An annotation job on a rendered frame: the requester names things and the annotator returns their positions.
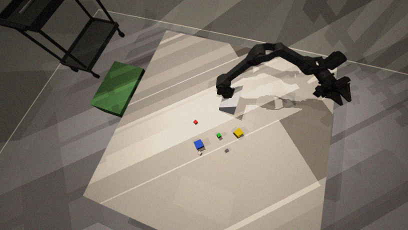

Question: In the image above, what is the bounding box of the yellow block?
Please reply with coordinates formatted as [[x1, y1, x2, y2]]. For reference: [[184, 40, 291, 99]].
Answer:
[[233, 128, 244, 138]]

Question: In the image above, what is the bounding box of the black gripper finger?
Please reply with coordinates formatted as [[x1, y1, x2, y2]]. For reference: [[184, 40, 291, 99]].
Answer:
[[333, 82, 352, 102], [325, 92, 343, 106]]

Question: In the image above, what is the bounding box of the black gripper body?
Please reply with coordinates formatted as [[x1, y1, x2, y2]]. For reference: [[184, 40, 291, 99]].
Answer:
[[318, 72, 351, 98]]

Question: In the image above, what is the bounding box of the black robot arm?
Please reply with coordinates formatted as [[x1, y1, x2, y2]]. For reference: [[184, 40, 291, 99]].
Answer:
[[216, 42, 347, 99]]

